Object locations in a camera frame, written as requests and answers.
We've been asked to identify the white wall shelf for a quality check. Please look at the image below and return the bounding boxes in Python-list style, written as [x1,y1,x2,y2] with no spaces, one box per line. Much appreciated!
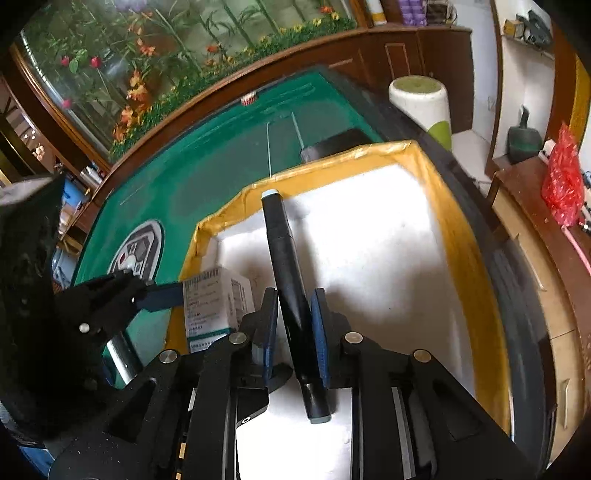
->
[501,32,555,61]

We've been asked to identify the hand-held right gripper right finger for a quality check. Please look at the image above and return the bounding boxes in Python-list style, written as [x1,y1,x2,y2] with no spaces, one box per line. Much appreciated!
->
[310,287,536,480]

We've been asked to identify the wooden drawer cabinet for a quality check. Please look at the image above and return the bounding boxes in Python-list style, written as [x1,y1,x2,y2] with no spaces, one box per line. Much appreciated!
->
[485,157,591,457]

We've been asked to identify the wire basket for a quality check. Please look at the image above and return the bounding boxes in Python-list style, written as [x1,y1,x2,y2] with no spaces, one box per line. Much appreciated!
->
[427,0,458,24]

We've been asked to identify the black marker pale ends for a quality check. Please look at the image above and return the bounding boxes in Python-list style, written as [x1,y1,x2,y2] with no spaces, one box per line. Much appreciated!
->
[261,188,332,424]

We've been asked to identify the white medicine box green label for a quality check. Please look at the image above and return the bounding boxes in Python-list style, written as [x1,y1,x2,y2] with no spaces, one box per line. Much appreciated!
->
[183,267,256,354]

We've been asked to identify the dark green jug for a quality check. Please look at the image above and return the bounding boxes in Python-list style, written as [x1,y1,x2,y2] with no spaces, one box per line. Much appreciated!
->
[507,105,542,163]

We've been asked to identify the artificial flower glass display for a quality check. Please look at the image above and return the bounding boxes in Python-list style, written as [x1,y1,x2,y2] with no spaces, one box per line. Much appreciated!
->
[21,0,358,160]

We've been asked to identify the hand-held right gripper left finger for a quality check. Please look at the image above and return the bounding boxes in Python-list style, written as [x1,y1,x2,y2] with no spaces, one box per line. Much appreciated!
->
[48,287,296,480]

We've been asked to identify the round table control panel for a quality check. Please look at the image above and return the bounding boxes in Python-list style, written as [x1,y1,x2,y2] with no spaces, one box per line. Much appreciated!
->
[107,220,164,282]

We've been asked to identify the white green stool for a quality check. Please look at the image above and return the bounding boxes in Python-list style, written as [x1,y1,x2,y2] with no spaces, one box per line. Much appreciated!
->
[388,75,452,151]

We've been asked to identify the red plastic bag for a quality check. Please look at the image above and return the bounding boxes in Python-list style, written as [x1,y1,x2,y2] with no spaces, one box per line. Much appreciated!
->
[541,122,586,227]

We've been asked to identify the white foam box yellow tape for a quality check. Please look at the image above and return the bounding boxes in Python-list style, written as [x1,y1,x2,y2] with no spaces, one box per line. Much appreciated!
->
[164,140,513,480]

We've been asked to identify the brown wooden partition counter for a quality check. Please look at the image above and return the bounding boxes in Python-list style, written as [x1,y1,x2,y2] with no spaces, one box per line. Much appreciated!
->
[69,21,474,241]

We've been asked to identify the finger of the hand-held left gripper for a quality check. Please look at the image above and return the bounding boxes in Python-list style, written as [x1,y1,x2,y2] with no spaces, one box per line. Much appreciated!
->
[55,270,185,337]

